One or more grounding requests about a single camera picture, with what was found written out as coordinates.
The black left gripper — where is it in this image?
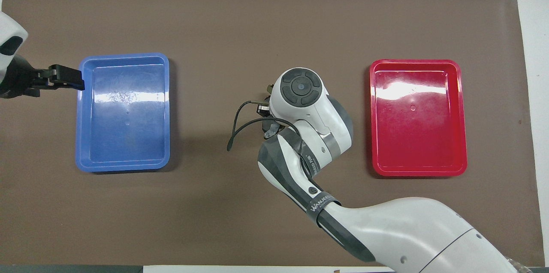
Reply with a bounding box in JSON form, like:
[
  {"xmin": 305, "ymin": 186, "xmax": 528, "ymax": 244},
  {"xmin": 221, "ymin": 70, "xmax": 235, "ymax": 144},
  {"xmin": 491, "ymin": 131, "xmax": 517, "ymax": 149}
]
[{"xmin": 0, "ymin": 57, "xmax": 85, "ymax": 99}]

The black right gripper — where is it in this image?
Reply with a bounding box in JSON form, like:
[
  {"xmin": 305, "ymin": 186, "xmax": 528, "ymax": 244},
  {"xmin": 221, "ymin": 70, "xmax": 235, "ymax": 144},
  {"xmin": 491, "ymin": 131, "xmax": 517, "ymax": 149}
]
[{"xmin": 256, "ymin": 95, "xmax": 275, "ymax": 130}]

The blue plastic tray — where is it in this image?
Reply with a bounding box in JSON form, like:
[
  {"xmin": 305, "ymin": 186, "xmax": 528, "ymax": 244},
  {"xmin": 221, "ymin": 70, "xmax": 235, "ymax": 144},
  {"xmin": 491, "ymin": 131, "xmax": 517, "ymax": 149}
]
[{"xmin": 75, "ymin": 53, "xmax": 171, "ymax": 173}]

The brown table mat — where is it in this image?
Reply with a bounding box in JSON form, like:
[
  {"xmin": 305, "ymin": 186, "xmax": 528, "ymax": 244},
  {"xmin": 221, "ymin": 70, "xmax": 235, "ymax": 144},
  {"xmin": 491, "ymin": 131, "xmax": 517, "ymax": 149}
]
[{"xmin": 0, "ymin": 0, "xmax": 545, "ymax": 267}]

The red plastic tray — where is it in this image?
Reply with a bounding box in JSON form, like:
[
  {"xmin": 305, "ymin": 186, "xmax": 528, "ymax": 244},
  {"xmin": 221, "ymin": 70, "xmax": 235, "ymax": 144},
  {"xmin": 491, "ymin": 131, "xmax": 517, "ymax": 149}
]
[{"xmin": 370, "ymin": 59, "xmax": 468, "ymax": 177}]

